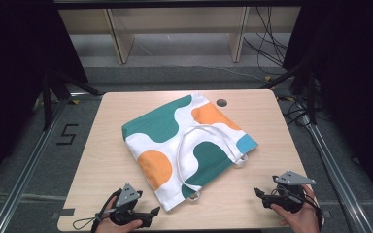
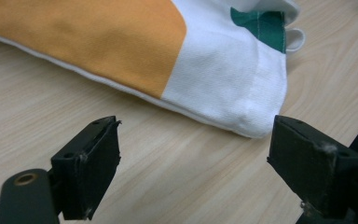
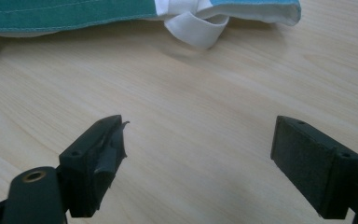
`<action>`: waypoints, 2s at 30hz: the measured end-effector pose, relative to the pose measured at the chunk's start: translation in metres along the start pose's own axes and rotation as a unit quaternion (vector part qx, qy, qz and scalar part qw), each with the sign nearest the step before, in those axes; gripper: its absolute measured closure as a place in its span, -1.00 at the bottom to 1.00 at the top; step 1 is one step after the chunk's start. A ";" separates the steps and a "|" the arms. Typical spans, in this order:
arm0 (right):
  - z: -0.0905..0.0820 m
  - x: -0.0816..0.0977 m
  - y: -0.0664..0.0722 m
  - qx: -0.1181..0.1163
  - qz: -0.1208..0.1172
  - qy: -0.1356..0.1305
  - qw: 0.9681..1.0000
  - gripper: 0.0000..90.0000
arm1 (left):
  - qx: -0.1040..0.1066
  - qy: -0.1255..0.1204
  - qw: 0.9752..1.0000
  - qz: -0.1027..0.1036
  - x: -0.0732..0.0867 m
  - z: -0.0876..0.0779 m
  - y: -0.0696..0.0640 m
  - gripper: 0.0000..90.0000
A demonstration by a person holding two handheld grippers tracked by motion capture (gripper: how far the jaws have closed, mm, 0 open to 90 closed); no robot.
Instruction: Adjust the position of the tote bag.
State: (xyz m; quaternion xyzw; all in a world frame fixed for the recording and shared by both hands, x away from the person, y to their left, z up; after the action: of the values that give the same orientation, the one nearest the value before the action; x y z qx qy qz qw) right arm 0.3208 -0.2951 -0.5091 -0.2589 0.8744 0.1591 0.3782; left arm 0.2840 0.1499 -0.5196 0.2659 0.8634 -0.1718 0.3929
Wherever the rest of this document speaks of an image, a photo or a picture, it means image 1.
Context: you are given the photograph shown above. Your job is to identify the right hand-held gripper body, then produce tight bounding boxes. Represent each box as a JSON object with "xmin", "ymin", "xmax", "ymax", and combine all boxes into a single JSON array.
[{"xmin": 261, "ymin": 170, "xmax": 317, "ymax": 215}]

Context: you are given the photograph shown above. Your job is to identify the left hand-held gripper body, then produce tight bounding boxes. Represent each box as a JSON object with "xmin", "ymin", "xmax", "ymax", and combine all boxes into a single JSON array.
[{"xmin": 109, "ymin": 183, "xmax": 148, "ymax": 227}]

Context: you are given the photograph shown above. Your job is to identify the white tote bag coloured blobs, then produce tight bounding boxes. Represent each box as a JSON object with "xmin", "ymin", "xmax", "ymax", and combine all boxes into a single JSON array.
[{"xmin": 121, "ymin": 92, "xmax": 259, "ymax": 213}]

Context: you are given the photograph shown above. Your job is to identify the person's right hand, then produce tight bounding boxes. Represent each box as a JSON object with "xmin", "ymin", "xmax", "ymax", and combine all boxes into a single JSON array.
[{"xmin": 270, "ymin": 183, "xmax": 322, "ymax": 233}]

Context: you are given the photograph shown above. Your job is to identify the person's left hand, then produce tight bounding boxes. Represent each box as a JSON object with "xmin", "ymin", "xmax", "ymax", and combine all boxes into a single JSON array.
[{"xmin": 94, "ymin": 195, "xmax": 144, "ymax": 233}]

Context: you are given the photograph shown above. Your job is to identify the black tripod stand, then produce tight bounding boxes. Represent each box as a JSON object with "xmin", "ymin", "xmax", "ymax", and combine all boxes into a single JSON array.
[
  {"xmin": 259, "ymin": 59, "xmax": 319, "ymax": 126},
  {"xmin": 32, "ymin": 69, "xmax": 104, "ymax": 131}
]

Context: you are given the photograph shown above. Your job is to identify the dark curtain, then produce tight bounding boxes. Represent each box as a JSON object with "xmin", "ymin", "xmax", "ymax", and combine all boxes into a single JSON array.
[
  {"xmin": 0, "ymin": 0, "xmax": 89, "ymax": 194},
  {"xmin": 282, "ymin": 0, "xmax": 373, "ymax": 198}
]

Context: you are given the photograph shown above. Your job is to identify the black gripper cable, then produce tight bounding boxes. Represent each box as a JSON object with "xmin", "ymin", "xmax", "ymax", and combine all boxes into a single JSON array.
[{"xmin": 273, "ymin": 183, "xmax": 324, "ymax": 231}]

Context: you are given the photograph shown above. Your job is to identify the black cable loop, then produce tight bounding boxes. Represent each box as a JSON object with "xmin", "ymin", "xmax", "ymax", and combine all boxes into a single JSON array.
[{"xmin": 72, "ymin": 188, "xmax": 124, "ymax": 233}]

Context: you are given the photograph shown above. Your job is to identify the aluminium floor rail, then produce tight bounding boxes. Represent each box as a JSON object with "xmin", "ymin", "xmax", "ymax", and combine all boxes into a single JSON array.
[
  {"xmin": 297, "ymin": 110, "xmax": 373, "ymax": 233},
  {"xmin": 0, "ymin": 92, "xmax": 105, "ymax": 233}
]

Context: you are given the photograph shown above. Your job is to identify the black cables beside rail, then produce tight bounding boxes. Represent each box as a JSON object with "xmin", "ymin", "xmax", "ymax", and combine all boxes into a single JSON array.
[{"xmin": 276, "ymin": 92, "xmax": 315, "ymax": 128}]

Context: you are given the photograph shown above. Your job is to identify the black floor cables bundle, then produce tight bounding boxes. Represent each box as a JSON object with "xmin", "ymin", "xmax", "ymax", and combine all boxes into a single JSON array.
[{"xmin": 242, "ymin": 6, "xmax": 289, "ymax": 76}]

